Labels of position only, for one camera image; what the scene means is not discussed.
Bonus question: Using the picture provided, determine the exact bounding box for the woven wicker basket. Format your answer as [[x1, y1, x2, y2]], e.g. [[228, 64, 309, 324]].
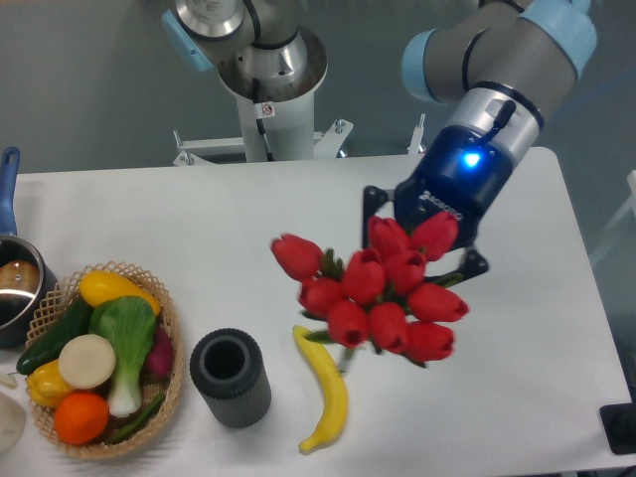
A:
[[24, 260, 185, 459]]

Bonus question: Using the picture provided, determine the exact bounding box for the green bean pod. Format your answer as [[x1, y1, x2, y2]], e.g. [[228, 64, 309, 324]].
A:
[[108, 393, 165, 445]]

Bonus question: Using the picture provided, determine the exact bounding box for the red tulip bouquet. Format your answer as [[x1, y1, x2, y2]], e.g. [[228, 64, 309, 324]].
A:
[[270, 212, 469, 367]]

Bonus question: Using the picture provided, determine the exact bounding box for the blue handled saucepan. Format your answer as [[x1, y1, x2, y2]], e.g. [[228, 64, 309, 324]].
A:
[[1, 146, 57, 349]]

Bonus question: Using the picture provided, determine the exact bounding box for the beige object at left edge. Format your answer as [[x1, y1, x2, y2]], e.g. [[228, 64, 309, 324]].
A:
[[0, 393, 26, 453]]

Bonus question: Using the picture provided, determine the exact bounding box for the yellow bell pepper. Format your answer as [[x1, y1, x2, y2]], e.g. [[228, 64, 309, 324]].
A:
[[26, 360, 75, 408]]

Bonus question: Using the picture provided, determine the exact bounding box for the orange fruit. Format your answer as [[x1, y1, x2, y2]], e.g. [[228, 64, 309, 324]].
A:
[[54, 392, 109, 445]]

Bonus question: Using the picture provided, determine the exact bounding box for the purple red vegetable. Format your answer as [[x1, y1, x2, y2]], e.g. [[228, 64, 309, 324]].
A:
[[144, 327, 174, 378]]

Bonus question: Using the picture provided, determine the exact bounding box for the yellow banana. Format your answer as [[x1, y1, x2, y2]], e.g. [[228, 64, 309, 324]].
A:
[[292, 325, 349, 454]]

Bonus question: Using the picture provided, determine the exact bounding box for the dark green cucumber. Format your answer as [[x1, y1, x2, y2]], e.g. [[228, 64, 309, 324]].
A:
[[16, 296, 93, 376]]

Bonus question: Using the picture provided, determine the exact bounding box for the black cable on pedestal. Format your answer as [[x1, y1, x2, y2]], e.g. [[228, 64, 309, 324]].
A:
[[250, 78, 275, 163]]

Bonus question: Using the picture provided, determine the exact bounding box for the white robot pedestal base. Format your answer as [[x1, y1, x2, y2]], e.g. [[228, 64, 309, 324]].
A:
[[173, 27, 354, 166]]

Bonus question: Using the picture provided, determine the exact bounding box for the yellow squash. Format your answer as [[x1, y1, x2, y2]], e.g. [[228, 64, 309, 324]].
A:
[[79, 270, 162, 316]]

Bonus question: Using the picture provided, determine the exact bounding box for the green bok choy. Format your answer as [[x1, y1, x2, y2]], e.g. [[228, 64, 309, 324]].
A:
[[89, 295, 156, 418]]

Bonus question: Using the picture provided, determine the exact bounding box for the dark grey ribbed vase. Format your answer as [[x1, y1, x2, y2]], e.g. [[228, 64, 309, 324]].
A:
[[189, 328, 272, 428]]

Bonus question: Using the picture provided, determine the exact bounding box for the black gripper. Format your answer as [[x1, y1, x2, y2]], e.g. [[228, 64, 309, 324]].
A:
[[361, 125, 513, 288]]

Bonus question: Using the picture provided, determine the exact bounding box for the black device at right edge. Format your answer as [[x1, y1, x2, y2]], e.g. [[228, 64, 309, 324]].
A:
[[599, 402, 635, 455]]

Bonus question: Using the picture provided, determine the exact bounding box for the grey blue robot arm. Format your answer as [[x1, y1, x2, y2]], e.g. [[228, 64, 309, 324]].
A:
[[162, 1, 597, 286]]

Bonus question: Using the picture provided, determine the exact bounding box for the small white garlic piece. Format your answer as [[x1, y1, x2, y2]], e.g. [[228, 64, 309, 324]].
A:
[[0, 373, 19, 390]]

